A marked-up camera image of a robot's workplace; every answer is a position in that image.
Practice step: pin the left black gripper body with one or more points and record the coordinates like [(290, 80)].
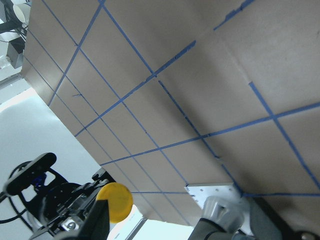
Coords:
[(64, 206)]

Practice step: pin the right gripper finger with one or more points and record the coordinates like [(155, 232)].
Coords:
[(97, 224)]

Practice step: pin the yellow push button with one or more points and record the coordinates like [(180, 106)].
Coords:
[(120, 201)]

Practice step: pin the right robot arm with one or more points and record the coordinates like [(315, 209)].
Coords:
[(220, 220)]

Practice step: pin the white paper cup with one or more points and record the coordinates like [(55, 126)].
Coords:
[(22, 11)]

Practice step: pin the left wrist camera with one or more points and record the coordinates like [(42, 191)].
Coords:
[(24, 178)]

